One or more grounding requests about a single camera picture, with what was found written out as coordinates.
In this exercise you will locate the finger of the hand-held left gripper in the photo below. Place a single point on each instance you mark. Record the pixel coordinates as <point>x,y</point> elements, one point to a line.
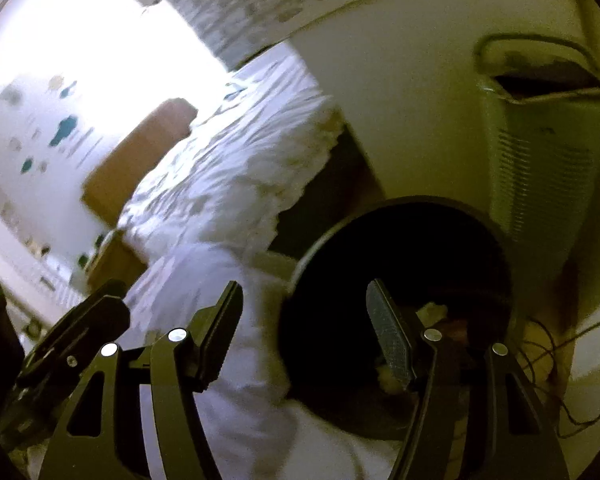
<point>80,330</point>

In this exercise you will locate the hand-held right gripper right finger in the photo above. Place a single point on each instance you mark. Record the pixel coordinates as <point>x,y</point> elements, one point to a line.
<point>390,335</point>

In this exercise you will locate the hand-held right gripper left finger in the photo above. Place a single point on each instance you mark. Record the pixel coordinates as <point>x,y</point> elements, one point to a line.
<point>220,335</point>

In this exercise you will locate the white tissue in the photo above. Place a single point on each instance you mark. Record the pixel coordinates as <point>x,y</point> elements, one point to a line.
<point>390,377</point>
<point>434,311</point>

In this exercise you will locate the black round trash bin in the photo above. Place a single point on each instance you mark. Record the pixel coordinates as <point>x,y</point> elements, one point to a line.
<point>330,310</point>

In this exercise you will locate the wooden nightstand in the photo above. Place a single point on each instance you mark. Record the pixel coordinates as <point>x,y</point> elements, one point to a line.
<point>115,260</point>

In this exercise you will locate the white bed duvet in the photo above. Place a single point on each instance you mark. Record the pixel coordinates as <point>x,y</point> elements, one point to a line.
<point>230,170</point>

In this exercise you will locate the wooden headboard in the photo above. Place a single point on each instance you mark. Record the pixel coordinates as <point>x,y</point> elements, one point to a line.
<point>135,165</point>

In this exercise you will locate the white air purifier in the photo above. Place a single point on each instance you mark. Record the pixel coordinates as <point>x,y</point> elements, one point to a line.
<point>545,170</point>

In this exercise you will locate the patterned curtain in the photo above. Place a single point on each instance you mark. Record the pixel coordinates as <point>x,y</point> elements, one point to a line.
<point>240,5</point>

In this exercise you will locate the teal wall stickers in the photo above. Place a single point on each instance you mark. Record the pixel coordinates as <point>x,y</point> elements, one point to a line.
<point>65,127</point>

